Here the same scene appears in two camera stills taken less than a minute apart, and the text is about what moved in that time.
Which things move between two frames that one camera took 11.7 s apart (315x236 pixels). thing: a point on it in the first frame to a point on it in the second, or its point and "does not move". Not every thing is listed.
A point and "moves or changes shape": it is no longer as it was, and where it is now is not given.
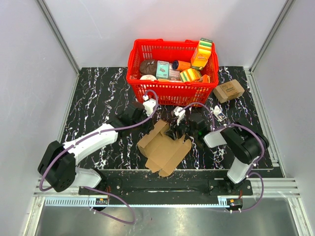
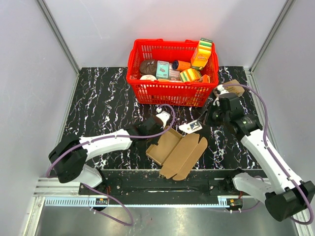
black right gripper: [175, 128] to [207, 111]
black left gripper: [150, 127] to [155, 141]
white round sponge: [148, 77] does not move
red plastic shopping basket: [171, 93] does not move
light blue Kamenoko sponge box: [162, 70] does not move
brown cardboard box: [163, 153] moves or changes shape
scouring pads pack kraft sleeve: [227, 91] does not move
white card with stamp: [218, 114] moves or changes shape
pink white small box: [174, 74] does not move
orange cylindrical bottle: [180, 65] does not move
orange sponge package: [205, 78] does not move
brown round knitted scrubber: [148, 67] does not move
